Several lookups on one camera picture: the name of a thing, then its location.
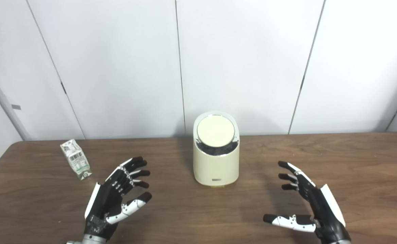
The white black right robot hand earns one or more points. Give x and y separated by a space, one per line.
324 210

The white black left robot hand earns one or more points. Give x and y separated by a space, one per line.
100 200

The green white milk carton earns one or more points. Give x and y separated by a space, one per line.
76 159

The cream-colored desktop bin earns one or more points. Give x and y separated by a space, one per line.
215 167

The cream round bin lid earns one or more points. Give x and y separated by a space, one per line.
215 131

